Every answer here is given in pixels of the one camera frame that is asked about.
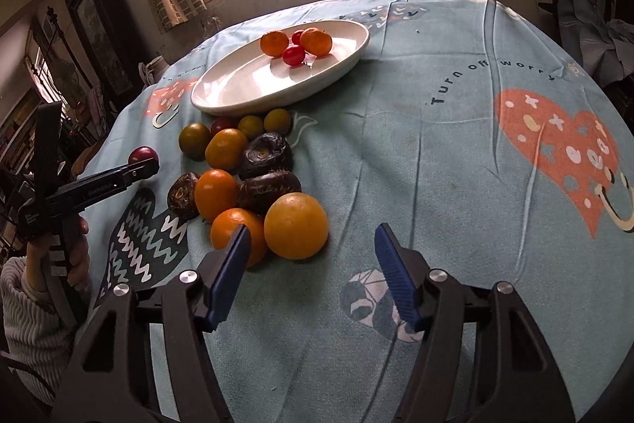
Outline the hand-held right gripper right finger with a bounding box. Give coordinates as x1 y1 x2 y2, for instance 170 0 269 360
374 222 578 423

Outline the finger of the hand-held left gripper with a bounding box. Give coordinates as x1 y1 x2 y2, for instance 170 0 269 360
121 159 160 184

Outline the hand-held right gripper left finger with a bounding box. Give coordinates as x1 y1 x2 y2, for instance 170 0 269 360
52 225 252 423

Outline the dark purple passion fruit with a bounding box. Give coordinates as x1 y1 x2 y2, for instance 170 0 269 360
239 132 293 180
237 170 302 214
167 172 200 220

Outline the large yellow orange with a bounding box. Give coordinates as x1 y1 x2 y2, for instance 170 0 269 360
264 192 330 260

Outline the green orange mandarin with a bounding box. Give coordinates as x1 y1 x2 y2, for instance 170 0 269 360
205 128 249 171

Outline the white oval plate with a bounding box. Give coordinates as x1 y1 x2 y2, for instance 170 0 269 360
191 19 370 117

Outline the person's left hand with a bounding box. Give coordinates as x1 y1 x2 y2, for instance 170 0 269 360
27 217 92 290

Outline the cluttered shelf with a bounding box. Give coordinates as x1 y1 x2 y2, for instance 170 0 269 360
0 86 45 166

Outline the white jug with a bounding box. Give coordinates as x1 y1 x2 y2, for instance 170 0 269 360
139 56 166 87

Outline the standing fan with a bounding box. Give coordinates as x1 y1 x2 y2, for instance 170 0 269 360
47 61 92 107

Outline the light blue printed tablecloth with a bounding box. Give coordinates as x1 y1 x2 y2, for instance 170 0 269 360
74 0 634 423

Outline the dark framed picture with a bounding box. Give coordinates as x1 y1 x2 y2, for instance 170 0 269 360
62 0 134 107

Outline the chair with clothes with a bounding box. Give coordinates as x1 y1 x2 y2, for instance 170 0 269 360
537 0 634 87

